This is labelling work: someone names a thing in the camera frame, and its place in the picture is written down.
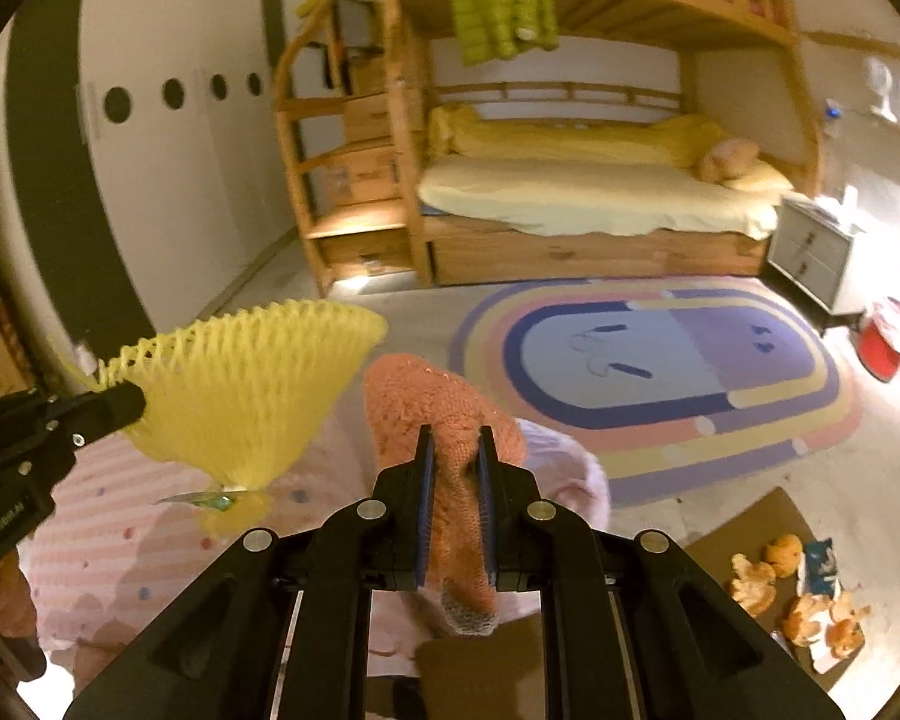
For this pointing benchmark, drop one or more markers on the green foil wrapper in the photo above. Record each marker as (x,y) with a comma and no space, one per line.
(210,501)

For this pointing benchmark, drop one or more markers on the white nightstand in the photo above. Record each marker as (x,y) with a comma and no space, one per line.
(810,255)

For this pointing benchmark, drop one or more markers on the wooden bunk bed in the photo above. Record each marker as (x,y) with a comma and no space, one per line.
(570,255)

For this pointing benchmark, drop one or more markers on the pale yellow mattress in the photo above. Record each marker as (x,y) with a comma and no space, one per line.
(570,199)

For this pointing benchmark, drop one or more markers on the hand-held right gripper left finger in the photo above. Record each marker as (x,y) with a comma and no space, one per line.
(424,510)

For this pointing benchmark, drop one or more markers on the wooden staircase drawers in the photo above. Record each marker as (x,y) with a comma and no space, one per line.
(367,172)

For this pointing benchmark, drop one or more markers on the white paper sheet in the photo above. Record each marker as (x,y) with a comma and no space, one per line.
(825,664)

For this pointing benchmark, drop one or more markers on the green puffer jacket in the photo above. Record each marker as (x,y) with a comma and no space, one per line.
(495,7)

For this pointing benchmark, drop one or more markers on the black wall panel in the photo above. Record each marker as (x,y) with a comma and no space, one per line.
(52,165)

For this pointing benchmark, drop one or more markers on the blue snack packet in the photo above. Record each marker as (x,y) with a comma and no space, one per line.
(819,566)

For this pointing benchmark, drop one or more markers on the red container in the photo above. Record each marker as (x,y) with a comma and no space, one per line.
(881,349)

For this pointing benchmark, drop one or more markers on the white wardrobe with round holes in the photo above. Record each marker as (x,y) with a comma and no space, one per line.
(180,187)

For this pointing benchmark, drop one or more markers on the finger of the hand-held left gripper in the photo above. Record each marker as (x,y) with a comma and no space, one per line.
(105,409)

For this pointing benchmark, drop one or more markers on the orange foam net sleeve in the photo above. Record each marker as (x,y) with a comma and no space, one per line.
(454,480)

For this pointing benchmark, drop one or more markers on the yellow foam net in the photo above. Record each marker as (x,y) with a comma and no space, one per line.
(247,390)

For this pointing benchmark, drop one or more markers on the rainbow rug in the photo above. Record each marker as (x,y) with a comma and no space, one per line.
(645,360)

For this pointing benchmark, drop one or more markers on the pink checkered tablecloth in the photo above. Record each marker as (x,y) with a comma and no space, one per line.
(120,540)

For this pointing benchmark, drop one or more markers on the bin with pink bag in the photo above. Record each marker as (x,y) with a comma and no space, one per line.
(570,472)

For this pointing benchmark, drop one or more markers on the orange plush toy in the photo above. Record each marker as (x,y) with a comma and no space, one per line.
(724,161)

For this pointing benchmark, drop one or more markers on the yellow blanket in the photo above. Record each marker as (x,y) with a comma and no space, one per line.
(570,142)

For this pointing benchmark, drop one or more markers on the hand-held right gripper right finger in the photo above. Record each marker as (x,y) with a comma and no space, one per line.
(484,510)

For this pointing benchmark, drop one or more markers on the yellow pillow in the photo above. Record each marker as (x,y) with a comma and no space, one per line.
(757,180)

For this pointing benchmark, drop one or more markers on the white fan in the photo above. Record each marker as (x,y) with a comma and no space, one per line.
(881,86)

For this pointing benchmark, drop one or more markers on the person's left hand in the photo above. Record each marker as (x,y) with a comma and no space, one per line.
(7,604)

